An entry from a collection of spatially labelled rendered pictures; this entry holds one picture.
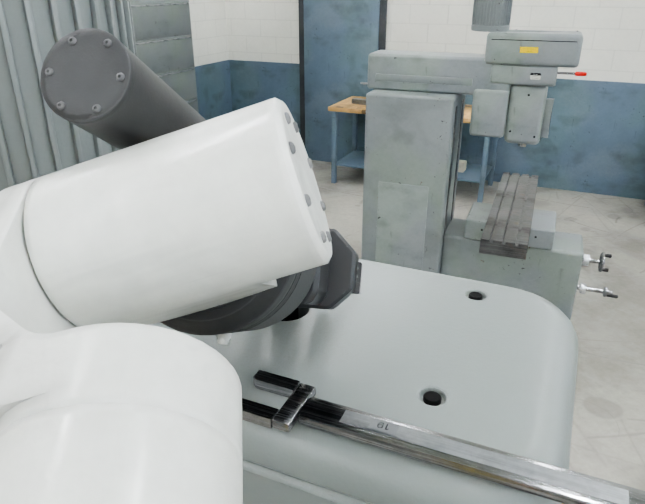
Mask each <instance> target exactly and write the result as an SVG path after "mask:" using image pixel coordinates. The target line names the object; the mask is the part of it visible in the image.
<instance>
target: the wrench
mask: <svg viewBox="0 0 645 504"><path fill-rule="evenodd" d="M253 381H254V386H255V387H256V388H257V389H260V390H264V391H267V392H270V393H274V394H277V395H281V396H284V397H288V399H287V401H286V402H285V403H284V405H283V406H282V407H281V409H280V410H279V409H277V408H273V407H270V406H267V405H263V404H260V403H257V402H253V401H250V400H247V399H243V398H242V420H244V421H248V422H251V423H254V424H257V425H260V426H263V427H267V428H270V429H271V428H272V427H273V428H275V429H278V430H281V431H284V432H290V430H291V429H292V428H293V426H294V425H295V423H296V422H297V420H298V422H299V423H300V424H303V425H306V426H310V427H313V428H316V429H319V430H323V431H326V432H329V433H333V434H336V435H339V436H342V437H346V438H349V439H352V440H356V441H359V442H362V443H365V444H369V445H372V446H375V447H379V448H382V449H385V450H388V451H392V452H395V453H398V454H402V455H405V456H408V457H411V458H415V459H418V460H421V461H424V462H428V463H431V464H434V465H438V466H441V467H444V468H447V469H451V470H454V471H457V472H461V473H464V474H467V475H470V476H474V477H477V478H480V479H484V480H487V481H490V482H493V483H497V484H500V485H503V486H507V487H510V488H513V489H516V490H520V491H523V492H526V493H529V494H533V495H536V496H539V497H543V498H546V499H549V500H552V501H556V502H559V503H562V504H645V491H643V490H639V489H636V488H632V487H629V486H625V485H622V484H618V483H615V482H611V481H608V480H604V479H601V478H597V477H594V476H590V475H587V474H583V473H580V472H576V471H573V470H569V469H565V468H562V467H558V466H555V465H551V464H548V463H544V462H541V461H537V460H534V459H530V458H527V457H523V456H520V455H516V454H513V453H509V452H506V451H502V450H499V449H495V448H491V447H488V446H484V445H481V444H477V443H474V442H470V441H467V440H463V439H460V438H456V437H453V436H449V435H446V434H442V433H439V432H435V431H432V430H428V429H425V428H421V427H417V426H414V425H410V424H407V423H403V422H400V421H396V420H393V419H389V418H386V417H382V416H379V415H375V414H372V413H368V412H365V411H361V410H358V409H354V408H350V407H347V406H343V405H340V404H336V403H333V402H329V401H326V400H322V399H319V398H315V397H314V396H315V395H316V388H315V387H314V386H311V385H308V384H304V383H300V381H298V380H295V379H291V378H287V377H284V376H280V375H276V374H273V373H269V372H266V371H262V370H259V371H258V372H257V373H256V374H255V375H254V376H253Z"/></svg>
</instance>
